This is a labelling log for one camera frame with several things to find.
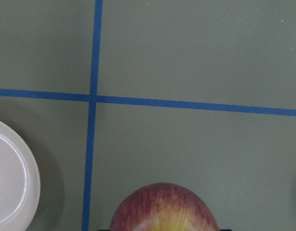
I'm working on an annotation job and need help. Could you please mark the red apple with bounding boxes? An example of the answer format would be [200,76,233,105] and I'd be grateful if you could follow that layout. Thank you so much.
[110,183,219,231]

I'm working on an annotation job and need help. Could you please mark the pink plate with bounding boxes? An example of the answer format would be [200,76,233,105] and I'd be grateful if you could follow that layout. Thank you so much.
[0,121,40,231]

